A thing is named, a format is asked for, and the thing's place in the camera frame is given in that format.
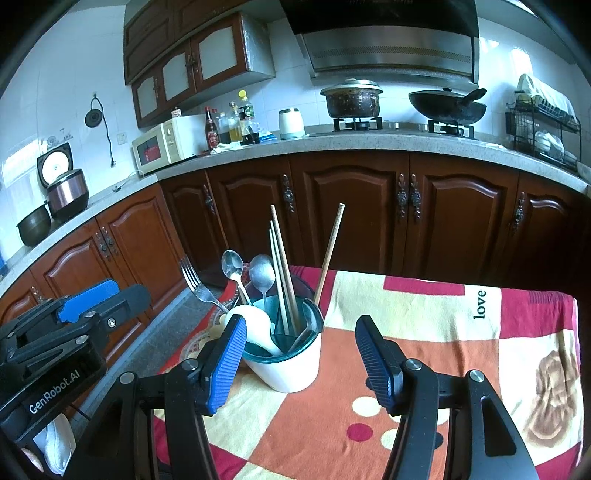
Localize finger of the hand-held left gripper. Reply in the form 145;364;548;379
7;284;152;393
0;278;122;343

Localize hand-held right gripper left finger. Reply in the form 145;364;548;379
76;315;247;480

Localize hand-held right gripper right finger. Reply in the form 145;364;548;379
355;315;541;480

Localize white ceramic spoon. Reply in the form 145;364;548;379
223;305;283;357

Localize white utensil holder cup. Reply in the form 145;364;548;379
240;295;325;394

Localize metal fork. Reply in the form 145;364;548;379
179;256;232;315

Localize large metal spoon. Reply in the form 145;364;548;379
249;254;277;302

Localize small metal spoon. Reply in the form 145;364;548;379
221;249;254;308

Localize person's left hand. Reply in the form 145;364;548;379
32;413;77;476

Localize printed patchwork blanket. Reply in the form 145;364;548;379
154;265;583;480

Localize dark inner cooker pot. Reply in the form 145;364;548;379
16;204;51;247

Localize open rice cooker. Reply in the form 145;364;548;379
37;141;89;224

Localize brown lower kitchen cabinets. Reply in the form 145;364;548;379
0;152;591;370

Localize cream microwave oven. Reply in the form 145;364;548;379
131;114;208;177

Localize yellow oil bottle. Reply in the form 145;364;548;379
228;102;243;144

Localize dark sauce bottle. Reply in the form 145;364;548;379
241;117;262;146

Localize gas stove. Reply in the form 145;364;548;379
307;116;481;139

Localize white canister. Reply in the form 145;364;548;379
278;107;305;140

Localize dark cooking pot with lid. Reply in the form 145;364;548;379
320;78;384;120

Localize black wok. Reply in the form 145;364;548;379
408;87;488;125

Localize white bowl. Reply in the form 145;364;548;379
533;130;566;153

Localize steel range hood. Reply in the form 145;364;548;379
279;0;481;86

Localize row of white plates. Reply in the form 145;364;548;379
516;74;578;121

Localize black power cable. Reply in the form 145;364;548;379
99;111;116;167

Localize black round wall object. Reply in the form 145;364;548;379
84;92;105;129

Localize brown upper wall cabinets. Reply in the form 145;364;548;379
124;0;278;129

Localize black wire dish rack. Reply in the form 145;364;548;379
505;74;583;171

